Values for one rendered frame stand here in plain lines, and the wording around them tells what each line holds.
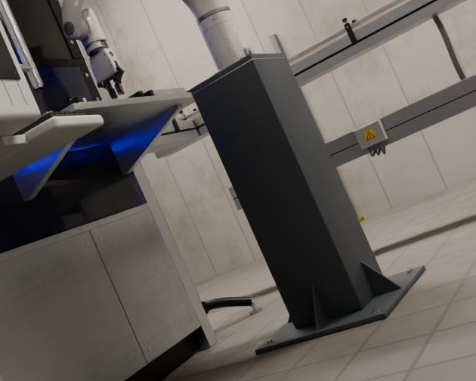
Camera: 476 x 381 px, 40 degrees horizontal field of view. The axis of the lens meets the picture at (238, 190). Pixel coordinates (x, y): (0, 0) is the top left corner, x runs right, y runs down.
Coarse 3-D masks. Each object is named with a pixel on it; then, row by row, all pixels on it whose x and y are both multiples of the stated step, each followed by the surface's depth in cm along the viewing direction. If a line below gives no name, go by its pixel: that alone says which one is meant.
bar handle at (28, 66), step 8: (0, 0) 147; (0, 8) 147; (8, 8) 148; (8, 16) 147; (8, 24) 147; (16, 24) 148; (8, 32) 148; (16, 32) 147; (16, 40) 147; (16, 48) 147; (24, 48) 147; (24, 56) 147; (24, 64) 147; (32, 64) 147; (32, 72) 147; (32, 80) 147; (40, 80) 147; (40, 88) 148
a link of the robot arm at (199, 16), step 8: (184, 0) 210; (192, 0) 209; (200, 0) 208; (208, 0) 208; (216, 0) 208; (224, 0) 211; (192, 8) 211; (200, 8) 209; (208, 8) 208; (216, 8) 208; (224, 8) 209; (200, 16) 209; (208, 16) 208
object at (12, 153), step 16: (48, 128) 146; (64, 128) 148; (80, 128) 155; (96, 128) 163; (0, 144) 141; (16, 144) 145; (32, 144) 151; (48, 144) 158; (64, 144) 166; (0, 160) 153; (16, 160) 160; (32, 160) 169; (0, 176) 170
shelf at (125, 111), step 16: (160, 96) 209; (176, 96) 217; (192, 96) 225; (80, 112) 177; (96, 112) 185; (112, 112) 194; (128, 112) 204; (144, 112) 215; (160, 112) 226; (112, 128) 217; (128, 128) 230; (80, 144) 221; (96, 144) 234
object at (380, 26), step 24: (408, 0) 273; (432, 0) 260; (456, 0) 256; (360, 24) 284; (384, 24) 270; (408, 24) 266; (312, 48) 289; (336, 48) 281; (360, 48) 277; (312, 72) 288; (192, 120) 321
